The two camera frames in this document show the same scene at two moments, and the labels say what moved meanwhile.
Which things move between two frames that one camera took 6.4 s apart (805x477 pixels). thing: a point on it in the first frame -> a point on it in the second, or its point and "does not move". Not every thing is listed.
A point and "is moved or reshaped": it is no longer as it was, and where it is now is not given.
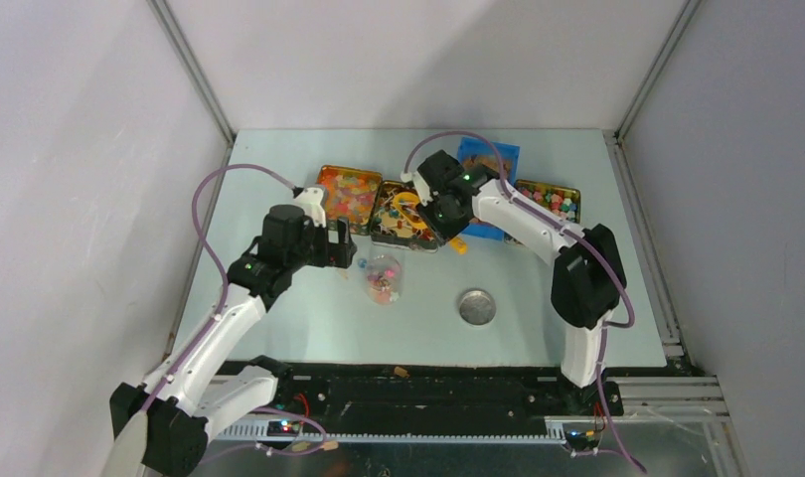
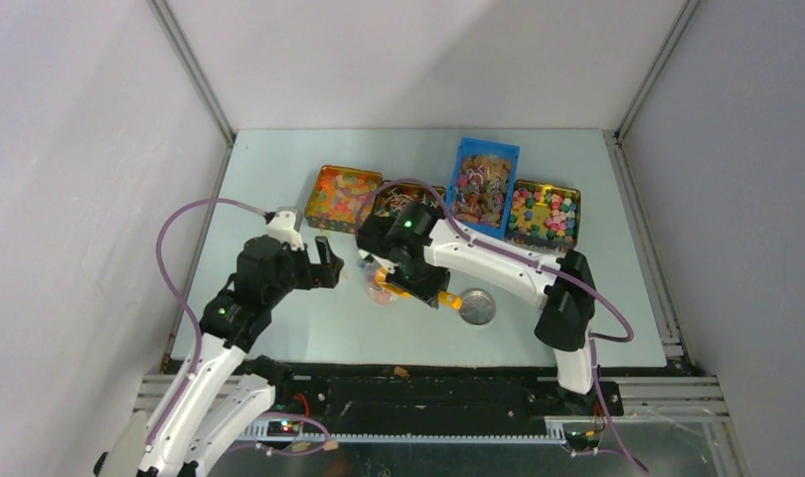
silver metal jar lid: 477,307 does not move
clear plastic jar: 384,278 does not move
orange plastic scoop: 457,244 is moved or reshaped
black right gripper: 442,233 -> 428,292
